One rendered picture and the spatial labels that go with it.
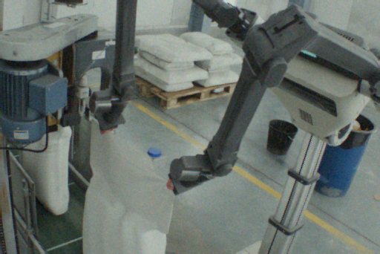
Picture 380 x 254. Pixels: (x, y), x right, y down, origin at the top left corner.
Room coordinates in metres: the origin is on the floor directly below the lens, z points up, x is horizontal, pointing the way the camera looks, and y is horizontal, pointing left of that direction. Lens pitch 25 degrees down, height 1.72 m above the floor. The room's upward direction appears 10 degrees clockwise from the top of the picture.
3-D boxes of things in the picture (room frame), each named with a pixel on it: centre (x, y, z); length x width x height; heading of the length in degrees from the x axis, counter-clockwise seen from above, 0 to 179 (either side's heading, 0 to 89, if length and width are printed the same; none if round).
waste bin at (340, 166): (2.95, -1.28, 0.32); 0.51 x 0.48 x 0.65; 138
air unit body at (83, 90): (1.31, 0.41, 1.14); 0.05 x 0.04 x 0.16; 138
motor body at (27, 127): (1.05, 0.53, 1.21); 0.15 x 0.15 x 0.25
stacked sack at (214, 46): (4.91, 0.01, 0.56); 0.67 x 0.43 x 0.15; 48
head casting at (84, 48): (1.51, 0.48, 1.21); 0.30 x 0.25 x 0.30; 48
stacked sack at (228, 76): (4.75, -0.15, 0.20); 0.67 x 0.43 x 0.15; 138
